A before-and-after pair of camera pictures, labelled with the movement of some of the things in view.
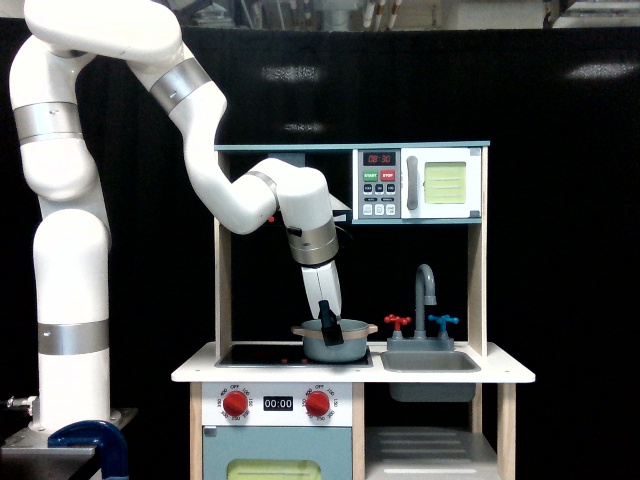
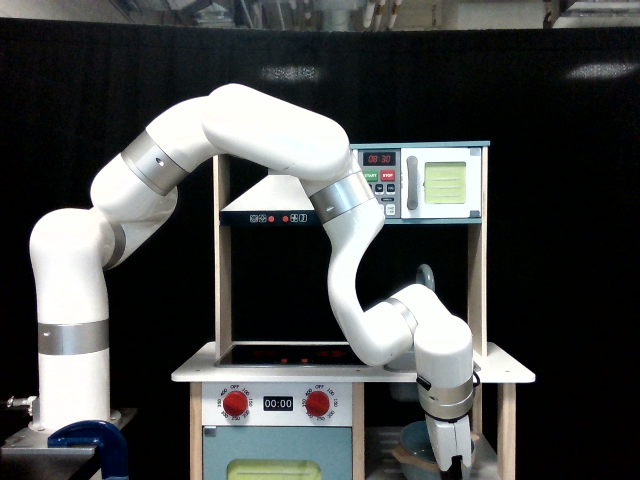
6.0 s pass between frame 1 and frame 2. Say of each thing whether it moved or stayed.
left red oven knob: stayed
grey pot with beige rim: moved
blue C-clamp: stayed
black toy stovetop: stayed
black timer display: stayed
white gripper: moved
